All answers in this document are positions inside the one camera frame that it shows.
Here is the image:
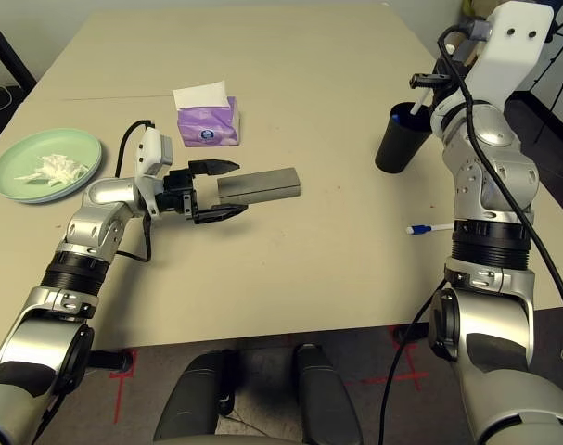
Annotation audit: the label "black table foot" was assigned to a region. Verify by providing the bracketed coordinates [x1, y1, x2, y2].
[395, 324, 430, 344]
[88, 350, 136, 375]

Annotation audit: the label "grey glasses case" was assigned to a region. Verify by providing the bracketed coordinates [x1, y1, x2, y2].
[216, 167, 303, 208]

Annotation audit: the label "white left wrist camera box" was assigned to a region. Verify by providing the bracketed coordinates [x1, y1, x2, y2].
[134, 127, 174, 217]

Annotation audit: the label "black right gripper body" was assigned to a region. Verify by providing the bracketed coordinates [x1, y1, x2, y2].
[431, 56, 468, 102]

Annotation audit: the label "wooden side table black legs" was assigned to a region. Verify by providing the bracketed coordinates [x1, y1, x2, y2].
[0, 17, 37, 96]

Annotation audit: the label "black tripod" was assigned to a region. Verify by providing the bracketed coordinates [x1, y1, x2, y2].
[531, 6, 563, 145]

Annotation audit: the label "white marker blue cap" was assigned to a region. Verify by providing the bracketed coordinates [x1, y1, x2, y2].
[405, 222, 454, 236]

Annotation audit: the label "white marker black cap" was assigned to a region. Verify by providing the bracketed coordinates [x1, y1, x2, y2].
[409, 87, 431, 116]

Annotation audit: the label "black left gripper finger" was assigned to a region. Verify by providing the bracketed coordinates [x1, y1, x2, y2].
[192, 203, 250, 226]
[187, 158, 241, 176]

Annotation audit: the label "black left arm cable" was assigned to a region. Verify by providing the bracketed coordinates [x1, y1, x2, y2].
[115, 119, 155, 264]

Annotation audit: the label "black plastic cup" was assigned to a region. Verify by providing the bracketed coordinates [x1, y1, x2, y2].
[374, 102, 433, 175]

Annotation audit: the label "grey robot leg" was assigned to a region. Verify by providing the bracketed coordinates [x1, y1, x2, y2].
[293, 342, 364, 445]
[153, 350, 237, 442]

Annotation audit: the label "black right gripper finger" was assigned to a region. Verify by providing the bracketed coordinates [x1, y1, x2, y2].
[408, 72, 444, 90]

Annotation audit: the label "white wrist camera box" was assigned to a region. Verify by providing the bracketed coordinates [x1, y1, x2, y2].
[464, 0, 554, 102]
[134, 127, 174, 217]

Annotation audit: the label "white tissue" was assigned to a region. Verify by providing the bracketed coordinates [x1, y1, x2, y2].
[14, 153, 90, 187]

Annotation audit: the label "light blue plate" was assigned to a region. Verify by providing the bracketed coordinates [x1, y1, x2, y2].
[5, 155, 105, 206]

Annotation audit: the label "grey left robot leg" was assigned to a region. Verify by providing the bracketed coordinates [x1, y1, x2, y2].
[153, 350, 237, 442]

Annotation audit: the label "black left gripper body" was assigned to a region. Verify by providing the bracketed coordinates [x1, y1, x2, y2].
[156, 169, 198, 220]

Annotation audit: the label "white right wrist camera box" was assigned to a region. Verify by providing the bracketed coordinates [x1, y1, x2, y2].
[464, 0, 554, 102]

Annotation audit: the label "grey right robot leg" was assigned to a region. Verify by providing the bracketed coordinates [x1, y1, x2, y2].
[293, 342, 364, 445]

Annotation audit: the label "purple tissue pack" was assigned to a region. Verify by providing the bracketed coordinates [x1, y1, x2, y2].
[172, 79, 242, 148]

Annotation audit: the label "light green plate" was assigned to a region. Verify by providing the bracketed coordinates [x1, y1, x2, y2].
[0, 128, 104, 205]

